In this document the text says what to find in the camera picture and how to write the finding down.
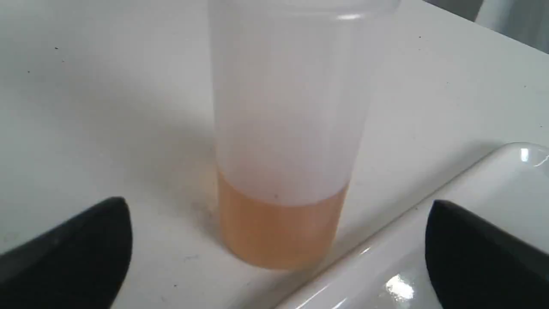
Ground white plastic tray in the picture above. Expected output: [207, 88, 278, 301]
[277, 142, 549, 309]

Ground grey backdrop cloth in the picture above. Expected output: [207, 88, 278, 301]
[428, 0, 549, 54]

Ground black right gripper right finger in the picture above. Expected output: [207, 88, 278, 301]
[424, 200, 549, 309]

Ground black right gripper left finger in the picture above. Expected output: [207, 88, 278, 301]
[0, 196, 133, 309]

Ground translucent plastic cup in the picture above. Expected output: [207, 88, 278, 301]
[208, 0, 400, 270]

